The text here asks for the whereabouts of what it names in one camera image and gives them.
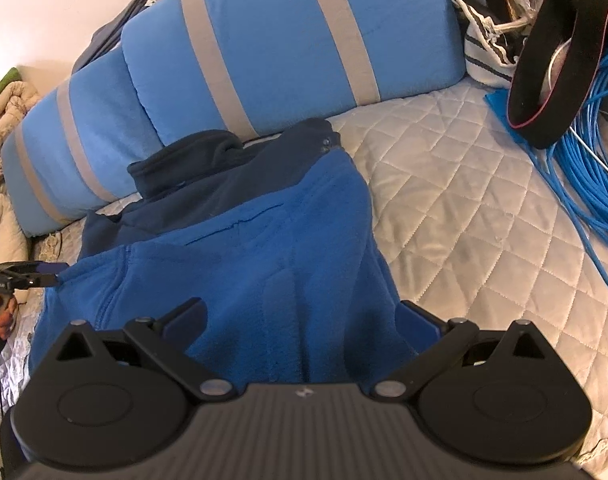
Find dark grey folded cloth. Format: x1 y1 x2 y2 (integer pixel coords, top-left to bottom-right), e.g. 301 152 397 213
73 0 156 76

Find blue fleece jacket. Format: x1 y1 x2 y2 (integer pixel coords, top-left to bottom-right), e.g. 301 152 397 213
29 117 421 397

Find blue striped pillow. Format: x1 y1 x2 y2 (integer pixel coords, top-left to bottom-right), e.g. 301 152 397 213
0 52 166 239
121 0 468 144

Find white quilted bedspread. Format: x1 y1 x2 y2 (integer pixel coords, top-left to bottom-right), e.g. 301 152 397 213
0 80 608 480

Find blue coiled cable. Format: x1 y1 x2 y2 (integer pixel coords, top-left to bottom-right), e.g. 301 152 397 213
526 42 608 307

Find person's left hand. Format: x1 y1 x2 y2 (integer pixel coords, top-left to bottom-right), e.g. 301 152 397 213
0 292 21 342

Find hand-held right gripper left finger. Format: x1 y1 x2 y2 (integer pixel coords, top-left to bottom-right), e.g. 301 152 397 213
56 297 237 404

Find beige quilted blanket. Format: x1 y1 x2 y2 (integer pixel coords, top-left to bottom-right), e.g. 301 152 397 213
0 80 43 282

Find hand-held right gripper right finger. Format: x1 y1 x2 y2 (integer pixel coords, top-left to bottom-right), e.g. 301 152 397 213
373 298 553 404

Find blue plastic sheet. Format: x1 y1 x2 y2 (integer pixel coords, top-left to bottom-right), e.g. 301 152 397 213
484 87 556 172

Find striped drawstring bag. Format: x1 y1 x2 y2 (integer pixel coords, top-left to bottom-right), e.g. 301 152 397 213
441 0 531 87

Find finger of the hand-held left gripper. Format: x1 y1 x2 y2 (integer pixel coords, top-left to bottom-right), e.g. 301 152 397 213
13 260 71 289

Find black bag with pink trim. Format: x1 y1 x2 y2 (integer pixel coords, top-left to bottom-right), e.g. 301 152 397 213
479 0 608 151

